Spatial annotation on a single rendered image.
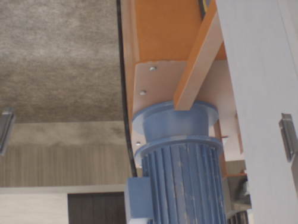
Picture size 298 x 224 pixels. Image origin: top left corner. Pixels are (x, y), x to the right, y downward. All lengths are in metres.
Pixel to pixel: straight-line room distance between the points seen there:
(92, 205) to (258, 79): 2.42
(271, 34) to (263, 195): 0.20
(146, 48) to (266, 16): 0.56
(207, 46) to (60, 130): 2.00
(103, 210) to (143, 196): 1.74
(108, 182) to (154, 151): 1.54
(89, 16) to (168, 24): 0.84
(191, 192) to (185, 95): 0.25
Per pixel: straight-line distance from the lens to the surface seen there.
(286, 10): 0.55
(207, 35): 0.93
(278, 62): 0.56
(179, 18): 1.17
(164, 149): 1.25
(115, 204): 2.98
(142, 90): 1.20
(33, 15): 1.95
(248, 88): 0.66
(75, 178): 2.78
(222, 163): 1.39
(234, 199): 1.35
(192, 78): 1.08
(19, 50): 2.18
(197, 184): 1.22
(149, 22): 1.15
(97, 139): 2.86
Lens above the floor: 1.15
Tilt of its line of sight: 24 degrees down
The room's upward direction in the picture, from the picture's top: 175 degrees clockwise
